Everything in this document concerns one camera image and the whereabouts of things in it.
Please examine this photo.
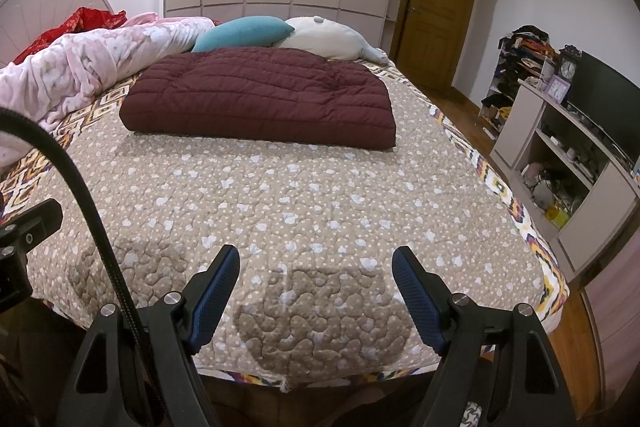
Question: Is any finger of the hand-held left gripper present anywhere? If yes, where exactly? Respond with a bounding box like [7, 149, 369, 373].
[0, 198, 64, 258]

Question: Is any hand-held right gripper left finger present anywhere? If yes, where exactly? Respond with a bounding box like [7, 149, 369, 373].
[56, 244, 242, 427]

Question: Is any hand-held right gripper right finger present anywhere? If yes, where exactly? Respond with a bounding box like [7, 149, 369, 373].
[391, 246, 573, 427]

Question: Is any maroon puffer coat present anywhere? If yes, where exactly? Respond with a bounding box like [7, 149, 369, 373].
[119, 47, 397, 152]

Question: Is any bed with patterned quilt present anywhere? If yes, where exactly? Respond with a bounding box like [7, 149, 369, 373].
[0, 57, 571, 390]

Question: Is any yellow container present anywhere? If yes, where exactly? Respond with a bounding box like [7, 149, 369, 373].
[545, 202, 571, 228]

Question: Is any pink fleece blanket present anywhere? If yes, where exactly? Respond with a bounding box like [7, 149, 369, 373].
[0, 12, 216, 168]

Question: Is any red cloth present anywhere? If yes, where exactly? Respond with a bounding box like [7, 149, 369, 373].
[12, 7, 128, 65]

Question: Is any beige television cabinet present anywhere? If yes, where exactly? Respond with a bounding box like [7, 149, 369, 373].
[490, 79, 640, 278]

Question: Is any pale arched headboard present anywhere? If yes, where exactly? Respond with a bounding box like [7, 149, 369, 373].
[0, 0, 116, 68]

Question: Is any teal pillow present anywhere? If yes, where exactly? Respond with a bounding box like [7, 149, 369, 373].
[191, 16, 296, 54]

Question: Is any cluttered shelf rack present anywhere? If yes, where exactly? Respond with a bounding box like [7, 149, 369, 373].
[477, 25, 558, 140]

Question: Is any black television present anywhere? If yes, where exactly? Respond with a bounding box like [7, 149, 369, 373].
[567, 51, 640, 168]

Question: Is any white pillow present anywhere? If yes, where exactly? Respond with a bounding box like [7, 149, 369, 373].
[272, 16, 390, 62]

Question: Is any dark mantel clock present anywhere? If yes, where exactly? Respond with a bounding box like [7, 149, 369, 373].
[556, 44, 583, 82]

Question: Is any wooden door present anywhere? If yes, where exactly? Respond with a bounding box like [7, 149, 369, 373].
[390, 0, 483, 95]

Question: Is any black cable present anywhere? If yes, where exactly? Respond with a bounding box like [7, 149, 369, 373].
[0, 108, 168, 427]

